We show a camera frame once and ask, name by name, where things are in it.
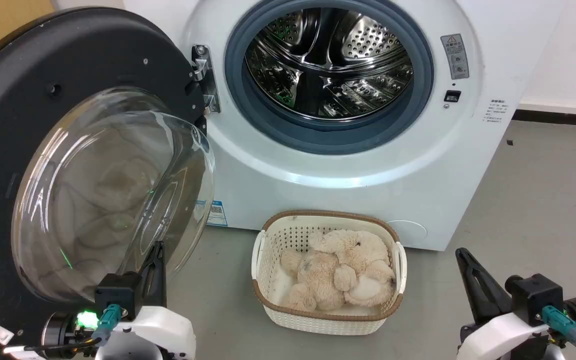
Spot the grey warning sticker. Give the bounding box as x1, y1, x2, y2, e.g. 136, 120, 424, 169
440, 33, 470, 81

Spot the stainless steel washer drum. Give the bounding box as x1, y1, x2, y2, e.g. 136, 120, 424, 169
244, 7, 414, 121

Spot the black wall baseboard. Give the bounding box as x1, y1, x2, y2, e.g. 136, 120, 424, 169
511, 108, 576, 128

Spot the white front-load washing machine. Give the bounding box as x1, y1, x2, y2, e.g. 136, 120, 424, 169
123, 0, 567, 252

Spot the beige plush bear toy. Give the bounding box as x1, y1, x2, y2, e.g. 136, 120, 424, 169
280, 229, 397, 313

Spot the metal door hinge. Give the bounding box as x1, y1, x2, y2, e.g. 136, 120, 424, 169
191, 44, 222, 114

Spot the white perforated laundry basket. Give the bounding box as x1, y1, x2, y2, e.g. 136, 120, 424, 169
251, 210, 408, 336

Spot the teal-plug left arm cable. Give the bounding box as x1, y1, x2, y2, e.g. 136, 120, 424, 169
23, 304, 122, 353

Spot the blue energy label sticker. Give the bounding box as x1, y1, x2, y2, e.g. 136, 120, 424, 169
206, 200, 229, 227

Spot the black round washer door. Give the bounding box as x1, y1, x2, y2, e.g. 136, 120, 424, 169
0, 6, 216, 357

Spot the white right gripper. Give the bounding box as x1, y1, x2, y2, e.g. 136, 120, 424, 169
455, 247, 553, 360

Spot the small printed text label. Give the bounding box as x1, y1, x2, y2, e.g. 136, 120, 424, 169
483, 98, 510, 124

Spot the teal-plug arm cable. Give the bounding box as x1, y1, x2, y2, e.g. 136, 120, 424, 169
541, 305, 576, 360
23, 304, 122, 353

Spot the teal-plug right arm cable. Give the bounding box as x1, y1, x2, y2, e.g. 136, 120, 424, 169
541, 305, 576, 360

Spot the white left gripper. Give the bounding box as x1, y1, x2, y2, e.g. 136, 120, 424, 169
94, 241, 197, 360

